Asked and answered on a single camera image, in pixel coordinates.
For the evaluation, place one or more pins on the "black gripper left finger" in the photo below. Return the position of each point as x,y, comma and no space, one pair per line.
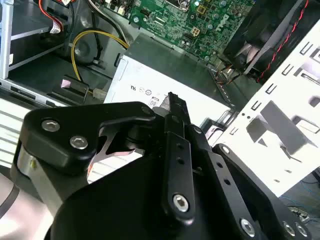
62,135

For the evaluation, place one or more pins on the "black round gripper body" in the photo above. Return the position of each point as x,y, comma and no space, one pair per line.
112,212

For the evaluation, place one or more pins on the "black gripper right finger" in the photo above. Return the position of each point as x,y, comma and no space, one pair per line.
237,195

